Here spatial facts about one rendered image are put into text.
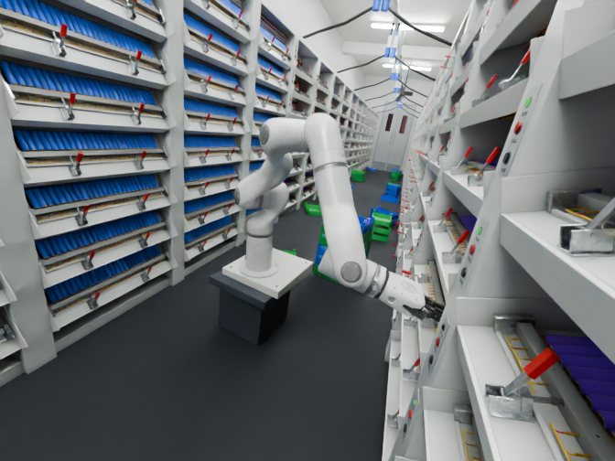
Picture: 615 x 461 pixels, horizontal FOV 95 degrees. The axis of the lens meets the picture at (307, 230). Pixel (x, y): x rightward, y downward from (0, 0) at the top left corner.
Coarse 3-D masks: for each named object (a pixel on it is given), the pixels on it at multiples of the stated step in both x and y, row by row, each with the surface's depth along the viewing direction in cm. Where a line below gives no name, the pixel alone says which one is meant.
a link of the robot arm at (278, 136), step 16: (272, 128) 81; (288, 128) 82; (272, 144) 83; (288, 144) 84; (304, 144) 86; (272, 160) 90; (288, 160) 97; (256, 176) 107; (272, 176) 101; (240, 192) 113; (256, 192) 109; (256, 208) 118
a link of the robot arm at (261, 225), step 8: (280, 184) 121; (272, 192) 117; (280, 192) 119; (288, 192) 124; (264, 200) 117; (272, 200) 118; (280, 200) 120; (264, 208) 121; (272, 208) 122; (280, 208) 122; (256, 216) 124; (264, 216) 123; (272, 216) 122; (248, 224) 123; (256, 224) 121; (264, 224) 121; (272, 224) 124; (248, 232) 124; (256, 232) 122; (264, 232) 123; (272, 232) 127
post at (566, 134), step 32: (576, 0) 34; (544, 64) 38; (544, 96) 36; (576, 96) 34; (608, 96) 33; (512, 128) 44; (544, 128) 36; (576, 128) 35; (608, 128) 34; (544, 160) 37; (576, 160) 36; (608, 160) 35; (480, 256) 44; (480, 288) 44; (512, 288) 43; (448, 320) 51; (448, 352) 49; (416, 384) 63; (448, 384) 50; (416, 416) 56; (416, 448) 56
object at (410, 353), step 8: (408, 320) 107; (416, 320) 110; (408, 328) 106; (416, 328) 104; (408, 336) 102; (416, 336) 100; (408, 344) 98; (416, 344) 96; (408, 352) 94; (416, 352) 93; (408, 360) 90; (416, 360) 82; (408, 368) 87; (416, 368) 87; (400, 376) 85; (408, 376) 83; (416, 376) 82; (400, 384) 82; (408, 384) 82; (400, 392) 79; (408, 392) 79; (400, 400) 77; (408, 400) 77; (400, 408) 75; (400, 416) 67; (400, 424) 68
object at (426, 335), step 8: (416, 256) 115; (424, 256) 114; (432, 256) 113; (416, 264) 116; (424, 264) 115; (416, 272) 110; (424, 272) 109; (416, 280) 103; (424, 288) 96; (424, 328) 76; (432, 328) 75; (424, 336) 73; (432, 336) 72; (424, 344) 70; (424, 352) 60; (424, 360) 61
